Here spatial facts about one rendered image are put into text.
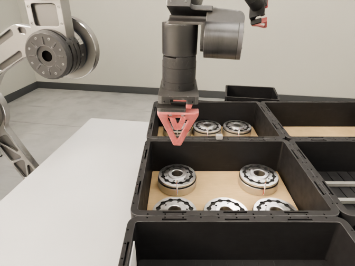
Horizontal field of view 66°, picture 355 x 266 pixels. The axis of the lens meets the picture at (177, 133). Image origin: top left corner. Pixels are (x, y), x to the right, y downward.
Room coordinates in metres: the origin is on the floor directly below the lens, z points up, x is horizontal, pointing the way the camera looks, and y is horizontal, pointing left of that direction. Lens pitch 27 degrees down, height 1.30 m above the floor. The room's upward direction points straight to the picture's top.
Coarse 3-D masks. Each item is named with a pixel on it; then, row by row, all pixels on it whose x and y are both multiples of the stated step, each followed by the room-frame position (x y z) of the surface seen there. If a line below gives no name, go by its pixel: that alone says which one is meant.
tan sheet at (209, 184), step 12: (156, 180) 0.62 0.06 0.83; (204, 180) 0.62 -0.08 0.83; (216, 180) 0.62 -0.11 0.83; (228, 180) 0.62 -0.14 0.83; (156, 192) 0.57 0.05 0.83; (192, 192) 0.57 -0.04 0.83; (204, 192) 0.57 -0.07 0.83; (216, 192) 0.57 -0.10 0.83; (228, 192) 0.57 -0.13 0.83; (240, 192) 0.57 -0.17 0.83; (276, 192) 0.57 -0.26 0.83; (288, 192) 0.57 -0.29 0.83; (204, 204) 0.52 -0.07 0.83; (252, 204) 0.52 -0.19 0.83
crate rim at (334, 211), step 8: (288, 144) 0.65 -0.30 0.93; (144, 152) 0.61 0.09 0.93; (296, 152) 0.61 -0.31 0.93; (144, 160) 0.57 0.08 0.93; (296, 160) 0.57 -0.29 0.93; (144, 168) 0.53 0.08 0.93; (304, 168) 0.53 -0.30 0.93; (312, 176) 0.50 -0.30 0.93; (136, 184) 0.47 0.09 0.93; (312, 184) 0.48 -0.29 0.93; (136, 192) 0.45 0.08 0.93; (320, 192) 0.45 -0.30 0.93; (136, 200) 0.42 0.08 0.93; (328, 200) 0.42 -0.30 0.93; (136, 208) 0.40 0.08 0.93; (336, 208) 0.40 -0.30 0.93; (336, 216) 0.38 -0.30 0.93
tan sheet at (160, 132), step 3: (159, 129) 0.94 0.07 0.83; (162, 129) 0.94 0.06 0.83; (192, 129) 0.94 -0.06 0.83; (252, 129) 0.94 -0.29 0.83; (159, 132) 0.91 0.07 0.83; (162, 132) 0.91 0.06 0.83; (192, 132) 0.91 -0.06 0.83; (252, 132) 0.91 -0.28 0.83; (255, 132) 0.91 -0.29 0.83; (159, 135) 0.89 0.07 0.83; (162, 135) 0.89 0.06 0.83; (192, 135) 0.89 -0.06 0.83; (222, 135) 0.89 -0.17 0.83; (252, 135) 0.89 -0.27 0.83; (255, 135) 0.89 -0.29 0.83
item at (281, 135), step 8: (152, 112) 0.87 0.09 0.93; (264, 112) 0.87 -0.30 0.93; (152, 120) 0.80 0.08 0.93; (272, 120) 0.80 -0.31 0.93; (152, 128) 0.75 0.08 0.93; (152, 136) 0.69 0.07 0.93; (160, 136) 0.69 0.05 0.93; (168, 136) 0.69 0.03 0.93; (176, 136) 0.69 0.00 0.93; (192, 136) 0.69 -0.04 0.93; (200, 136) 0.69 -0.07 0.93; (208, 136) 0.69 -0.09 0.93; (224, 136) 0.69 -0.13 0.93; (232, 136) 0.69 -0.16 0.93; (240, 136) 0.69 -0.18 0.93; (248, 136) 0.69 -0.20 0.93; (256, 136) 0.69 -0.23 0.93; (264, 136) 0.69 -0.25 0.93; (272, 136) 0.69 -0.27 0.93; (280, 136) 0.69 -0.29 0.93
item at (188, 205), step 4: (164, 200) 0.50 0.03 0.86; (168, 200) 0.50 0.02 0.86; (172, 200) 0.51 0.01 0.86; (176, 200) 0.50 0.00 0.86; (180, 200) 0.51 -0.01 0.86; (184, 200) 0.50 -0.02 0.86; (188, 200) 0.50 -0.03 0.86; (156, 204) 0.49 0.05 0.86; (160, 204) 0.49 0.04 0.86; (164, 204) 0.49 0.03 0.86; (184, 204) 0.49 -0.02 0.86; (188, 204) 0.49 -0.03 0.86; (192, 204) 0.49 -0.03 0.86; (156, 208) 0.48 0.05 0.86; (160, 208) 0.48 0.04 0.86; (188, 208) 0.47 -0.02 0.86; (192, 208) 0.48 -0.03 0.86; (196, 208) 0.47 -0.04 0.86
